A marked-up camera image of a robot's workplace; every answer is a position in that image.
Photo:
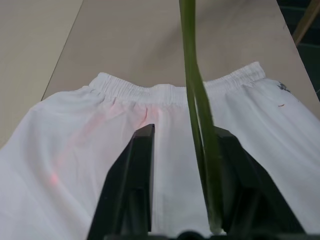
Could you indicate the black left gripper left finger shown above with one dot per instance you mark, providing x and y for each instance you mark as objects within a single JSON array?
[{"x": 130, "y": 180}]

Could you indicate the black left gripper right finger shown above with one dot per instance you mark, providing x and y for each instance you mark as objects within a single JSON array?
[{"x": 252, "y": 190}]

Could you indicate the white shorts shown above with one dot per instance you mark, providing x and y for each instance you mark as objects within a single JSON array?
[{"x": 75, "y": 140}]

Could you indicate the wooden chair leg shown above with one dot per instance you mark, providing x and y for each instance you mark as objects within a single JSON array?
[{"x": 305, "y": 20}]

